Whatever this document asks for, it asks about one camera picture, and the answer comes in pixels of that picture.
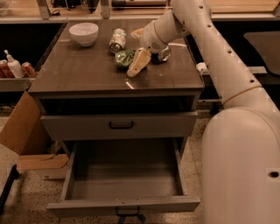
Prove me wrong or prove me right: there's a brown cardboard box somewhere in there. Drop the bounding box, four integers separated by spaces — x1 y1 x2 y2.
0 92 69 179

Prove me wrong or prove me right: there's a black office chair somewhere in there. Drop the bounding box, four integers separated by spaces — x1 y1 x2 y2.
243 31 280 109

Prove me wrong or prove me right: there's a red can at edge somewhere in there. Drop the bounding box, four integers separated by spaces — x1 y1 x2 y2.
0 59 14 78

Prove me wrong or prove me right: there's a blue pepsi can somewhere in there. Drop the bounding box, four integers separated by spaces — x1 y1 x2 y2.
151 46 172 64

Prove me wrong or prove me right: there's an open grey middle drawer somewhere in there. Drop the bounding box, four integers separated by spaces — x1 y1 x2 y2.
47 138 200 218

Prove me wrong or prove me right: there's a green crushed can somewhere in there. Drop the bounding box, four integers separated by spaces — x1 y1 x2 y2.
115 51 136 69

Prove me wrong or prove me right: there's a red soda can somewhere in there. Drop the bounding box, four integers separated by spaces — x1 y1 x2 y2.
22 62 37 78

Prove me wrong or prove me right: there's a white green soda can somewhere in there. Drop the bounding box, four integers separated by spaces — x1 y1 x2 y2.
109 28 127 54

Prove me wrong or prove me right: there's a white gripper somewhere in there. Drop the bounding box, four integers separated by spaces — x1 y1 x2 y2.
127 19 169 77

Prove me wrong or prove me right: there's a white bowl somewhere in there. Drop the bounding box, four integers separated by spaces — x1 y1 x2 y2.
69 23 99 46

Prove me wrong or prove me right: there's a black stand leg left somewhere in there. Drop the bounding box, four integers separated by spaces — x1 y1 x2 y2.
0 164 19 215

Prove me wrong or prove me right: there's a closed grey top drawer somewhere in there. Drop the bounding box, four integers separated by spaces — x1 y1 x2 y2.
41 112 198 141

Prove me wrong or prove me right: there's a grey drawer cabinet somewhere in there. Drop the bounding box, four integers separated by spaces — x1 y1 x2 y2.
28 18 205 158

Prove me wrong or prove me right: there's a white pump bottle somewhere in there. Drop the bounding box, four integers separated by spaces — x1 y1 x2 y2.
4 50 25 79

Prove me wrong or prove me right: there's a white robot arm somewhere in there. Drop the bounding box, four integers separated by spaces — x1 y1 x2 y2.
128 0 280 224

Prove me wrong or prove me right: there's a folded white cloth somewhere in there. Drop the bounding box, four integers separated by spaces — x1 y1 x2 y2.
196 62 208 74

